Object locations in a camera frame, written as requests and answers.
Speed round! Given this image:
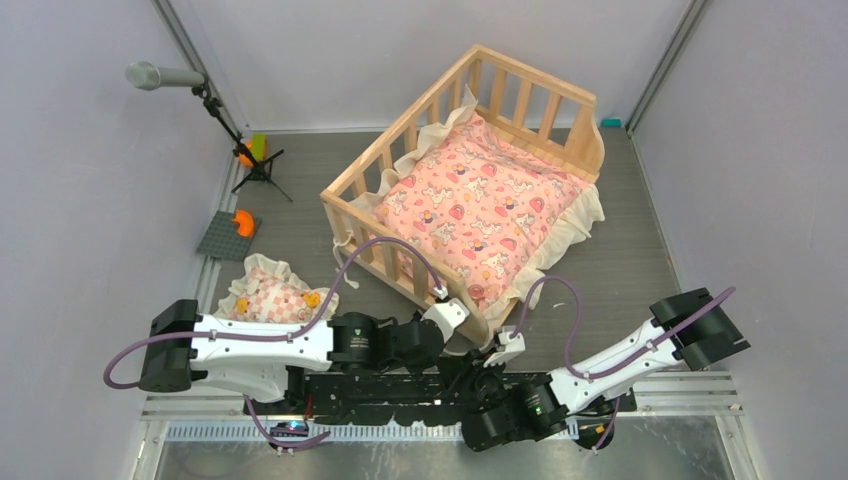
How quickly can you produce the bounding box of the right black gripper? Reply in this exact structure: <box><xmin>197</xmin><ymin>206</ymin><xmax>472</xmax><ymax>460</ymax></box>
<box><xmin>434</xmin><ymin>346</ymin><xmax>512</xmax><ymax>407</ymax></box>

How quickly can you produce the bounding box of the pink printed cushion with ties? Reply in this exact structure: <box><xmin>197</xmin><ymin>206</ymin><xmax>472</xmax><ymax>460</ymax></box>
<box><xmin>321</xmin><ymin>92</ymin><xmax>605</xmax><ymax>346</ymax></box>

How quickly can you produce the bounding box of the wooden slatted pet bed frame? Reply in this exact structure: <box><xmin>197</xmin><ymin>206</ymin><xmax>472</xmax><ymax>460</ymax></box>
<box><xmin>321</xmin><ymin>45</ymin><xmax>605</xmax><ymax>344</ymax></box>

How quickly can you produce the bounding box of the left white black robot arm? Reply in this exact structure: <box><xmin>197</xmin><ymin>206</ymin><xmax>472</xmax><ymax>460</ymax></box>
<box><xmin>139</xmin><ymin>299</ymin><xmax>469</xmax><ymax>414</ymax></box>

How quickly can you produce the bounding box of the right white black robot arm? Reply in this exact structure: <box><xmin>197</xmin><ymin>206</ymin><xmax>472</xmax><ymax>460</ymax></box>
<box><xmin>460</xmin><ymin>287</ymin><xmax>750</xmax><ymax>452</ymax></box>

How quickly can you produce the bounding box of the small checkered ruffled pillow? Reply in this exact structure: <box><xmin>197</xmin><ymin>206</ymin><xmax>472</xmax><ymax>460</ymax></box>
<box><xmin>213</xmin><ymin>253</ymin><xmax>339</xmax><ymax>324</ymax></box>

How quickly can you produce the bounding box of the orange curved toy piece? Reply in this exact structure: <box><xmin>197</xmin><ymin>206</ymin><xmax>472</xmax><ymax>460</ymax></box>
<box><xmin>232</xmin><ymin>210</ymin><xmax>256</xmax><ymax>238</ymax></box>

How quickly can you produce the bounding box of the grey building plate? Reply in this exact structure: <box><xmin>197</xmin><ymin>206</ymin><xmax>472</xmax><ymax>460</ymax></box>
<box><xmin>196</xmin><ymin>210</ymin><xmax>262</xmax><ymax>261</ymax></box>

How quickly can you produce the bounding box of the teal small block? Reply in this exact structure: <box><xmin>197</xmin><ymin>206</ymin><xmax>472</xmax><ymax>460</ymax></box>
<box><xmin>600</xmin><ymin>118</ymin><xmax>623</xmax><ymax>128</ymax></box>

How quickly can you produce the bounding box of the orange green toy ball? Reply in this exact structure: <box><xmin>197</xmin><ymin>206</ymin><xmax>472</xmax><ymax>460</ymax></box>
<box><xmin>238</xmin><ymin>133</ymin><xmax>268</xmax><ymax>168</ymax></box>

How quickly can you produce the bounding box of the silver microphone on tripod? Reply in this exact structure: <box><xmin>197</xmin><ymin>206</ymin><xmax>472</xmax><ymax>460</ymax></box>
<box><xmin>124</xmin><ymin>61</ymin><xmax>293</xmax><ymax>202</ymax></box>

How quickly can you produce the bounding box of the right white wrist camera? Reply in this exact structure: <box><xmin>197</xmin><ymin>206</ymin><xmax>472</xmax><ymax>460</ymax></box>
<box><xmin>483</xmin><ymin>326</ymin><xmax>526</xmax><ymax>368</ymax></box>

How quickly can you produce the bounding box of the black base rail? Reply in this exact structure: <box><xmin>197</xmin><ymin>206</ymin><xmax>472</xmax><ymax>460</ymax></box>
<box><xmin>282</xmin><ymin>369</ymin><xmax>635</xmax><ymax>436</ymax></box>

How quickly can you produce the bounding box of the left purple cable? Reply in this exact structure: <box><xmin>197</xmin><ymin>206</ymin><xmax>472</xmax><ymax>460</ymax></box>
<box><xmin>102</xmin><ymin>237</ymin><xmax>448</xmax><ymax>453</ymax></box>

